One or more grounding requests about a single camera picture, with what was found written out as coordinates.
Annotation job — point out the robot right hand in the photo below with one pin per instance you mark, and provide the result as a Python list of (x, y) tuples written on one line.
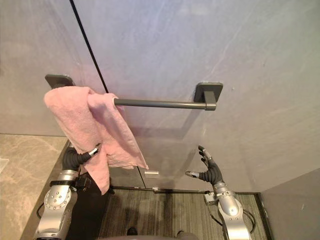
[(213, 172)]

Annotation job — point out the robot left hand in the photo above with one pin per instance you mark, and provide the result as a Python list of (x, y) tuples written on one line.
[(72, 160)]

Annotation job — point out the pink towel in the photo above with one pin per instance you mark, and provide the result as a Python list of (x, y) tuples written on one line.
[(75, 115)]

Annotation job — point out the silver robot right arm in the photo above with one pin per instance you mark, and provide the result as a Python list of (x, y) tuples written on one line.
[(231, 210)]

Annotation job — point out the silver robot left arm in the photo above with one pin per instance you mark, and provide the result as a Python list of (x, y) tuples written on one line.
[(55, 200)]

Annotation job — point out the dark vanity cabinet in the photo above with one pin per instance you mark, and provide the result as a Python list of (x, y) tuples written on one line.
[(83, 215)]

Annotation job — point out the dark grey towel bar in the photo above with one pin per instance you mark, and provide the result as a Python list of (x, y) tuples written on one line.
[(162, 103)]

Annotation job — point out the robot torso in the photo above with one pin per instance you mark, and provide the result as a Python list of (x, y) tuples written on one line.
[(150, 238)]

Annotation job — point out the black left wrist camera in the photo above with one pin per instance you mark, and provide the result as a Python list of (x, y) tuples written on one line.
[(83, 183)]

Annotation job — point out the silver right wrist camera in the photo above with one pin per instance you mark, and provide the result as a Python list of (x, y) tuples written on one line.
[(210, 198)]

